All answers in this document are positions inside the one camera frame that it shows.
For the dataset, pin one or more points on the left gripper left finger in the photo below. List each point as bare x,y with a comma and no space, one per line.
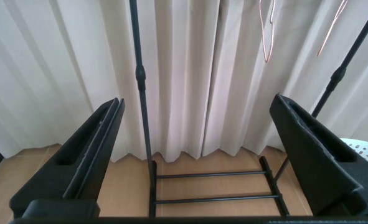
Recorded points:
78,174

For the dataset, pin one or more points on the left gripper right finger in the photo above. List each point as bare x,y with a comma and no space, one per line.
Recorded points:
314,161

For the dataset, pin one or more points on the pink clothes hanger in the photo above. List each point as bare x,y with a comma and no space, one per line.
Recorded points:
267,59
327,39

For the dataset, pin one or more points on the white laundry basket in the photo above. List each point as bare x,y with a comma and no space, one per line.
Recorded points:
367,149

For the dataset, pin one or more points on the black clothes rack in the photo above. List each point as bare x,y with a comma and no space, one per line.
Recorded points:
140,74

